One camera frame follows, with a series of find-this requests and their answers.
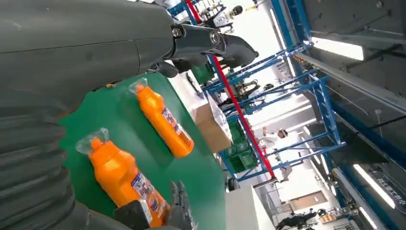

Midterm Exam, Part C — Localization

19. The background humanoid robot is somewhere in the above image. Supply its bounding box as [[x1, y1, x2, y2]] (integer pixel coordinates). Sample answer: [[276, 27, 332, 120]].
[[203, 4, 245, 33]]

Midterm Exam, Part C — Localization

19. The green table mat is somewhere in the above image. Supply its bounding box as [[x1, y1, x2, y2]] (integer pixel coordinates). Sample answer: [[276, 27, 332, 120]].
[[58, 72, 227, 230]]

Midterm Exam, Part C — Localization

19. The green crate stack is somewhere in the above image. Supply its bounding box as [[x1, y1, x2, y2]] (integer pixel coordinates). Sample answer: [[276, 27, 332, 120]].
[[226, 120, 259, 174]]

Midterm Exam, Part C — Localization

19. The single green crate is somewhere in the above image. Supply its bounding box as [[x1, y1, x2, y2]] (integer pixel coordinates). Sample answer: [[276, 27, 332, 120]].
[[192, 62, 215, 85]]

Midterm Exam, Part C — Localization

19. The blue metal rack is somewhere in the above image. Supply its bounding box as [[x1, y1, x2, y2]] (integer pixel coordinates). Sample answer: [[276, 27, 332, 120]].
[[168, 0, 347, 184]]

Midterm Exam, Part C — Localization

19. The dark background robot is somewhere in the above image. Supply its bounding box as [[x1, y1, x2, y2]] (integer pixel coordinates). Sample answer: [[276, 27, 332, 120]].
[[274, 209, 318, 230]]

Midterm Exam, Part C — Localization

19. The brown cardboard box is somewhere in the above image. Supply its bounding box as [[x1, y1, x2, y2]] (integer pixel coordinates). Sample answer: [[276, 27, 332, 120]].
[[193, 103, 233, 154]]

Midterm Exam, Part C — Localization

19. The long ceiling light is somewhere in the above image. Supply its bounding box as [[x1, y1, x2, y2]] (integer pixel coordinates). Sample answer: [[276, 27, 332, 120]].
[[353, 163, 396, 210]]

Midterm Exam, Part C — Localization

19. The wide ceiling light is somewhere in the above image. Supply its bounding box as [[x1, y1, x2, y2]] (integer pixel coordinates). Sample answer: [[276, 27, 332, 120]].
[[310, 36, 365, 61]]

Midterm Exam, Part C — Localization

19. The white side panel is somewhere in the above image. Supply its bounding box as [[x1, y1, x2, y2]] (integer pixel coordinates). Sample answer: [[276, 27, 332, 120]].
[[225, 185, 277, 230]]

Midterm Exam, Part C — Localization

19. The white table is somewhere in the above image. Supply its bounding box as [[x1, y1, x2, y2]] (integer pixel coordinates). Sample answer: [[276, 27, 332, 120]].
[[167, 70, 211, 119]]

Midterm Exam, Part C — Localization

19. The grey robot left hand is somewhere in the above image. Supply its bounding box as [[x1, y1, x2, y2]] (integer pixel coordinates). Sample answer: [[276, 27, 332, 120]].
[[0, 0, 259, 119]]

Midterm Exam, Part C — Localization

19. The background person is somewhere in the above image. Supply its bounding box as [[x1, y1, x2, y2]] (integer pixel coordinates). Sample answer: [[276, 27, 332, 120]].
[[260, 127, 290, 150]]

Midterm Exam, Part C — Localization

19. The orange drink bottle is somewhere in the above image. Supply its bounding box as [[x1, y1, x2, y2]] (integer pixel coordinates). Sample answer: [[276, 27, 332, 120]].
[[75, 127, 170, 229], [128, 78, 195, 159]]

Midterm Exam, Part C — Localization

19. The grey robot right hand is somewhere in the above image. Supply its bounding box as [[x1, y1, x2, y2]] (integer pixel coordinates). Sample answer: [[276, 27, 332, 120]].
[[166, 180, 198, 230]]

